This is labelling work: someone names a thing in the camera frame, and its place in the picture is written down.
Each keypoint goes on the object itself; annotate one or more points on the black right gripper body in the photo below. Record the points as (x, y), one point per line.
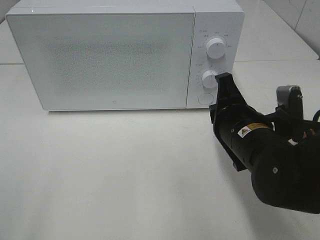
(227, 121)

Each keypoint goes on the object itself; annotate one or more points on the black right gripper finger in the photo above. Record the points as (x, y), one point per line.
(226, 86)

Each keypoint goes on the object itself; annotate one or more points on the round white door button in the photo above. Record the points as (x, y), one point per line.
(206, 99)

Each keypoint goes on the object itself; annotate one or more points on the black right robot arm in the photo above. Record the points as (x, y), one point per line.
(281, 150)

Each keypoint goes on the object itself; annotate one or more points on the lower white dial knob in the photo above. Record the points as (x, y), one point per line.
(208, 79)

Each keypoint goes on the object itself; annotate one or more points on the white dial knob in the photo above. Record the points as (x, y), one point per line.
(208, 79)
(216, 47)

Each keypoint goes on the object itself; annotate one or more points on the upper white dial knob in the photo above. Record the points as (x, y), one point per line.
(216, 47)

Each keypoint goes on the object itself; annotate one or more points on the white microwave oven body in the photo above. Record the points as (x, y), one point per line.
(211, 18)

